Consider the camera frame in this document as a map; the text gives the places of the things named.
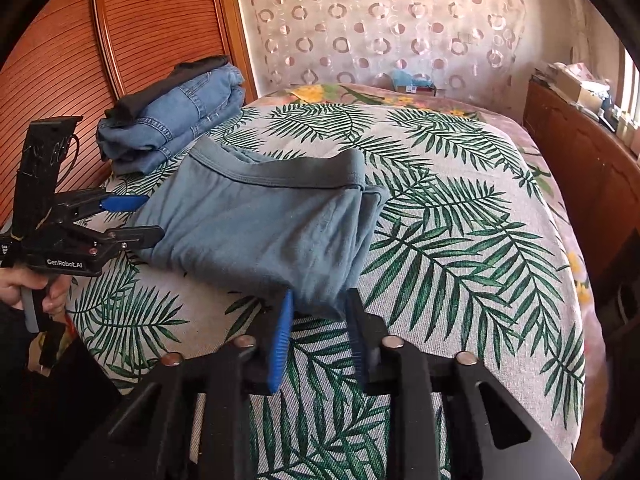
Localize blue-grey cotton pants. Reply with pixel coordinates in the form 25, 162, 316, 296
128, 138, 390, 320

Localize person's left hand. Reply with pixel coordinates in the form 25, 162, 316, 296
0, 264, 74, 319

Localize folded blue denim jeans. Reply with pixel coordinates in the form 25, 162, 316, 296
96, 62, 245, 176

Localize folded dark grey garment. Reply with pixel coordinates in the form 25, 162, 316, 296
105, 55, 229, 122

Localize palm leaf print blanket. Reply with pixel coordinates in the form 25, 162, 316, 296
68, 102, 586, 479

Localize wooden slatted wardrobe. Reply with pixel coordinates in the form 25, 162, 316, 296
1, 0, 257, 218

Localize pink floral bed sheet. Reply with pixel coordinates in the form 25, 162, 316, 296
250, 84, 605, 361

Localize blue tissue box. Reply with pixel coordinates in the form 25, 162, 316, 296
390, 68, 437, 96

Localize wooden side cabinet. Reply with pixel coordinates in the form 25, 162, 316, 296
523, 79, 639, 282

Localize cardboard box with clutter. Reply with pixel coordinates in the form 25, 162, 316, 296
534, 62, 611, 120

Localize circle pattern sheer curtain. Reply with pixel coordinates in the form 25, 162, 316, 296
240, 0, 526, 101

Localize window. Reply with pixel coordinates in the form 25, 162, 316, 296
618, 48, 640, 127

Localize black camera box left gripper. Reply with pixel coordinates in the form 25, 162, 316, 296
11, 116, 82, 240

